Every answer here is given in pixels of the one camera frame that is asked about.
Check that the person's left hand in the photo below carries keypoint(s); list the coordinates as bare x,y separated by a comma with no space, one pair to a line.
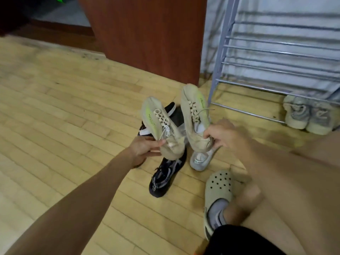
138,152

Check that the person's right hand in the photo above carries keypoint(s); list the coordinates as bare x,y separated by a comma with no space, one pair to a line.
228,135

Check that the person's right thumb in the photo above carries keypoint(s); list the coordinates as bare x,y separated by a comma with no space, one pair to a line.
216,143

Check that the person's left thumb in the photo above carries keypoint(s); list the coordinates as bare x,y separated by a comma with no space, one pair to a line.
155,143

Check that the beige sneaker with green stripe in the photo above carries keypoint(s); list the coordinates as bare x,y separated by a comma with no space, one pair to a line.
164,130
196,116

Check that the person's right forearm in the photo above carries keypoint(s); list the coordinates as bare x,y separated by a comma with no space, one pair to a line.
286,199

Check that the person's left forearm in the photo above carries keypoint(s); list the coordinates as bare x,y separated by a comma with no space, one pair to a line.
74,207

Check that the white grey sneaker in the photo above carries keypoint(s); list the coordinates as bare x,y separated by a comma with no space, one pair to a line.
200,159

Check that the black sneaker with white print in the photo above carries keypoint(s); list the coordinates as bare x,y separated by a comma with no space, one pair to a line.
164,177
170,114

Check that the beige perforated clog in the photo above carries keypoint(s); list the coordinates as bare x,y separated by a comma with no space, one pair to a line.
216,191

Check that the grey sock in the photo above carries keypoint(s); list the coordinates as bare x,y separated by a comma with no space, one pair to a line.
216,213

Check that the person's leg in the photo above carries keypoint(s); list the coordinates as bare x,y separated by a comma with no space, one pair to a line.
249,207

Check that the grey knit sneaker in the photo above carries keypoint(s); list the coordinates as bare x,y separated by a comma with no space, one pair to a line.
320,118
296,111

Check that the grey metal shoe rack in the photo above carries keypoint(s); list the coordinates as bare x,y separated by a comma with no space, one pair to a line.
265,63

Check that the black shorts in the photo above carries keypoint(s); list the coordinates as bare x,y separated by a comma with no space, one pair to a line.
239,243

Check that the person's knee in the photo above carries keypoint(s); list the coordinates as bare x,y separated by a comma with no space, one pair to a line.
318,150

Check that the brown wooden cabinet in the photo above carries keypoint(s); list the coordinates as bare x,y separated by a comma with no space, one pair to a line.
148,34

